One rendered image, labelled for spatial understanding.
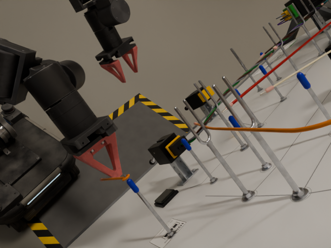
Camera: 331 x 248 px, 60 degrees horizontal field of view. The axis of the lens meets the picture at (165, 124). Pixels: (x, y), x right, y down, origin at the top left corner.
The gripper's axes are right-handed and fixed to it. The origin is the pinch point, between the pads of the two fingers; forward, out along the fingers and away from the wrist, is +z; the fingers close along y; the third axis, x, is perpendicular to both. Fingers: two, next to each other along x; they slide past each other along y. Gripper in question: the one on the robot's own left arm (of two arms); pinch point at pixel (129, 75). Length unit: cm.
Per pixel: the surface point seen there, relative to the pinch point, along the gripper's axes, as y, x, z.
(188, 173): -20.6, -31.0, 11.6
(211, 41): 172, 98, 65
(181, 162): -20.4, -30.3, 8.8
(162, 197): -28.0, -30.5, 10.2
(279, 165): -28, -55, -4
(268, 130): -32, -58, -12
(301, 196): -29, -57, -1
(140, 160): 28, 75, 78
